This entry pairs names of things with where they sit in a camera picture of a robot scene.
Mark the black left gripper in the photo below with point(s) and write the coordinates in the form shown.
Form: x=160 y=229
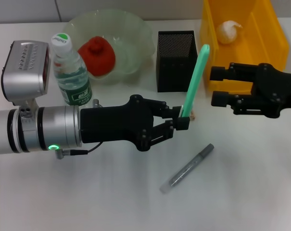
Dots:
x=111 y=124

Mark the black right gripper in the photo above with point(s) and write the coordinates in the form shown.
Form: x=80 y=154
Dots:
x=277 y=89

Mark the white paper ball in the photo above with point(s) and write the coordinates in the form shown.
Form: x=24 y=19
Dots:
x=228 y=32

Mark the red-orange orange fruit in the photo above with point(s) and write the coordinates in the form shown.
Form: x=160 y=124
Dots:
x=97 y=57

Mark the clear green-label plastic bottle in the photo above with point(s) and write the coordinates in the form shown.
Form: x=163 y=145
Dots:
x=73 y=79

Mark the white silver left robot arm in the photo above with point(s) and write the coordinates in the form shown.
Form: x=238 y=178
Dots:
x=51 y=130

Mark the tan eraser block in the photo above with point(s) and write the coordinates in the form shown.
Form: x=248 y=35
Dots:
x=193 y=116

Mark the black mesh pen holder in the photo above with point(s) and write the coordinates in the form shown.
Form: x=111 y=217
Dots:
x=174 y=72

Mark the grey marker pen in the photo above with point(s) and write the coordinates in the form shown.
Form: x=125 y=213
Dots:
x=188 y=168

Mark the pale green glass fruit bowl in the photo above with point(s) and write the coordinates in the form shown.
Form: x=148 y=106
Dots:
x=130 y=36

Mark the yellow plastic storage bin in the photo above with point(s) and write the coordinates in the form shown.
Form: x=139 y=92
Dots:
x=244 y=36

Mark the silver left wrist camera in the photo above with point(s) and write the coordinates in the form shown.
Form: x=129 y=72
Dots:
x=22 y=72

